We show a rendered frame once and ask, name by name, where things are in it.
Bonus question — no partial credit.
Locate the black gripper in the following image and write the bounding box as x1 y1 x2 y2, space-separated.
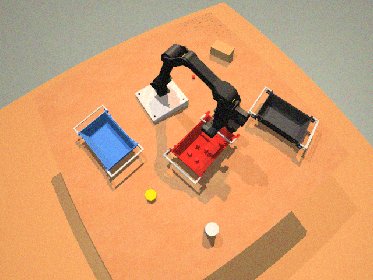
201 109 229 138

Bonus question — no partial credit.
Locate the red plastic tray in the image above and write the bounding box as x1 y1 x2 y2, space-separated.
167 120 240 180

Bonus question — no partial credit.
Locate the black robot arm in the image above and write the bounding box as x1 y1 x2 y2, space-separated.
150 43 251 134

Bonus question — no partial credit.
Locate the grey cylinder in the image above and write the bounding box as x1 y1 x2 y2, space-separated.
203 223 219 236

